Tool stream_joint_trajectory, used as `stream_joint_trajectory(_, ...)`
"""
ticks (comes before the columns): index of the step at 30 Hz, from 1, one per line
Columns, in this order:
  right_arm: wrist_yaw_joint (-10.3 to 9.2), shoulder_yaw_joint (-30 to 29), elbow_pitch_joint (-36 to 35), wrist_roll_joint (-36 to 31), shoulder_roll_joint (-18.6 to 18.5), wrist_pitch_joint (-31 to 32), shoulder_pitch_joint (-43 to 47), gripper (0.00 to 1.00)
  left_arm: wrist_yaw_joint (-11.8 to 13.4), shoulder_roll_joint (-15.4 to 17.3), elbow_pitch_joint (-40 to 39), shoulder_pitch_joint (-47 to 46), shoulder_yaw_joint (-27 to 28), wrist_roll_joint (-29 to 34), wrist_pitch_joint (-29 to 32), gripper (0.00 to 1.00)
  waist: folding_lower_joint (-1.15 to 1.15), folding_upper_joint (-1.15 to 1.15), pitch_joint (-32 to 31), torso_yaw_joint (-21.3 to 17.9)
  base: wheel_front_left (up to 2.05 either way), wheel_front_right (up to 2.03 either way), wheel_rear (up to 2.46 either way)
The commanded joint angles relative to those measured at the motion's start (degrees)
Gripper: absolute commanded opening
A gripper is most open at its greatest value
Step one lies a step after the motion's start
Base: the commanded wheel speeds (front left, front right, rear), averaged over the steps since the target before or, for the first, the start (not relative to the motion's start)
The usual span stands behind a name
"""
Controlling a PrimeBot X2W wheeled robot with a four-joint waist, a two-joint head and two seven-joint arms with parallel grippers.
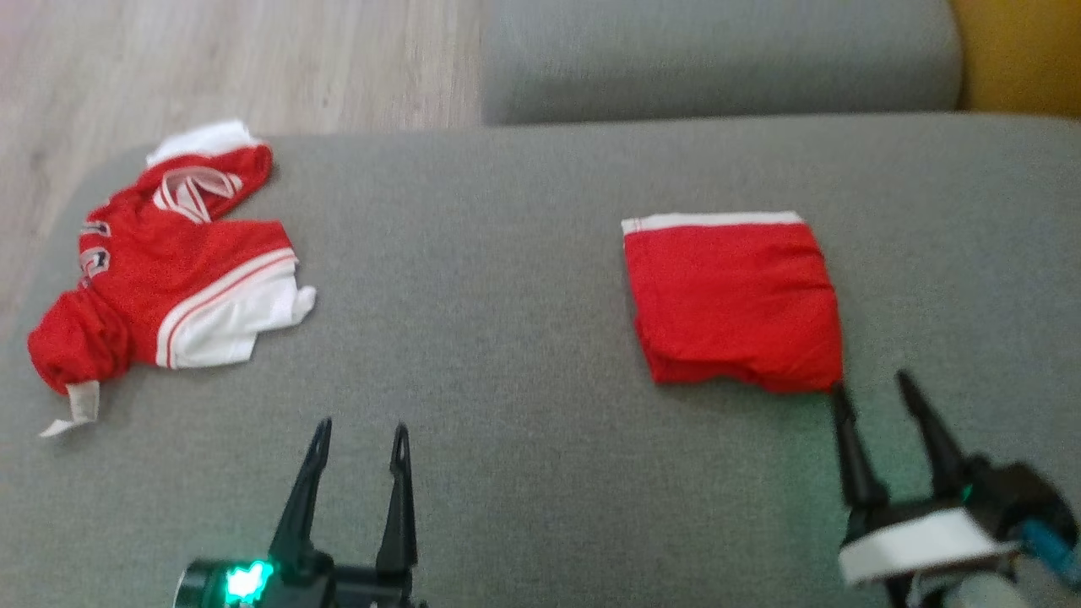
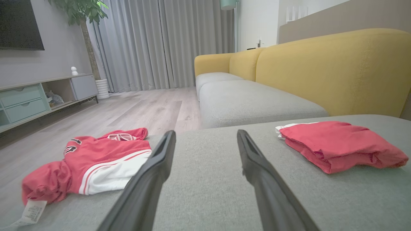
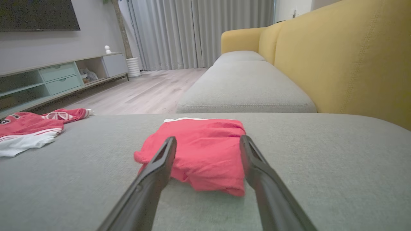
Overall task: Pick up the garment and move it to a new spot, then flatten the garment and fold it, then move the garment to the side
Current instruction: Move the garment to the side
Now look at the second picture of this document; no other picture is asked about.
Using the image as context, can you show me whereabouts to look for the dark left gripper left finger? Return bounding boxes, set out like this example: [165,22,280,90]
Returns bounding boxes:
[96,130,176,231]

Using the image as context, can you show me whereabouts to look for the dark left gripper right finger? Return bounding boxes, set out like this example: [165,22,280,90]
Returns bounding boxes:
[237,129,321,231]

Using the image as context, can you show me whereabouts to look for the red lettered jersey white sleeves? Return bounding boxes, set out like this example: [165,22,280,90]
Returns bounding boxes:
[10,127,152,228]

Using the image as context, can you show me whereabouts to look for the red garment with white bands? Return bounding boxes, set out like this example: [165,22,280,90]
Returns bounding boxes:
[275,121,409,174]

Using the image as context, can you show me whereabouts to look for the large grey sofa seat cushion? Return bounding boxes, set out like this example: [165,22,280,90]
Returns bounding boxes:
[0,114,411,231]

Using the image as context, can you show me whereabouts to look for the white ribbed plant pot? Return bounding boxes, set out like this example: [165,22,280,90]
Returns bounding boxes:
[95,79,110,100]

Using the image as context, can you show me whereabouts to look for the grey cabinet door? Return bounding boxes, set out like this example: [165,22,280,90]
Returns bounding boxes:
[71,75,99,101]

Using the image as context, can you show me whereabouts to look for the clear plastic bag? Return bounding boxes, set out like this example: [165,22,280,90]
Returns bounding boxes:
[47,91,65,108]

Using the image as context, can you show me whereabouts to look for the narrow yellow sofa backrest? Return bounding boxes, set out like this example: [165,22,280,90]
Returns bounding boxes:
[229,47,265,82]

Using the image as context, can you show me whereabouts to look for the wide yellow sofa backrest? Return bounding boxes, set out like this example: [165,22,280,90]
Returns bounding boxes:
[256,28,411,119]

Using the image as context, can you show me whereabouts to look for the yellow sofa armrest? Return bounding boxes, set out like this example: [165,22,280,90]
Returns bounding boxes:
[194,53,235,77]

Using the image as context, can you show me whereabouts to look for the long grey tv cabinet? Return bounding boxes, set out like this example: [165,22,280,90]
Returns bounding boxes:
[0,74,99,133]

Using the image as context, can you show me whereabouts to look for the teal cabinet drawer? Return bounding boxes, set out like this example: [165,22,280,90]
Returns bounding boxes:
[0,85,42,108]
[5,98,48,124]

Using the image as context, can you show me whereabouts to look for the grey pleated curtain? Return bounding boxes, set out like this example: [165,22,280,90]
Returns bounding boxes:
[87,0,236,93]

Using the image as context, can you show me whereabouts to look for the green leafy indoor tree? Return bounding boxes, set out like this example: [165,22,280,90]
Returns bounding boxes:
[48,0,109,81]

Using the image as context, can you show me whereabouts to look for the teal floor lamp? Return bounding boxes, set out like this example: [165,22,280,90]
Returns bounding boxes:
[220,0,240,53]

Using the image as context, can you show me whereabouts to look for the black flat television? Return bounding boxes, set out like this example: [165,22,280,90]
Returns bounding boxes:
[0,0,45,51]

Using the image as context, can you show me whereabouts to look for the white slatted rail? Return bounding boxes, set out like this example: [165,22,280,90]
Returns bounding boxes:
[286,5,309,23]

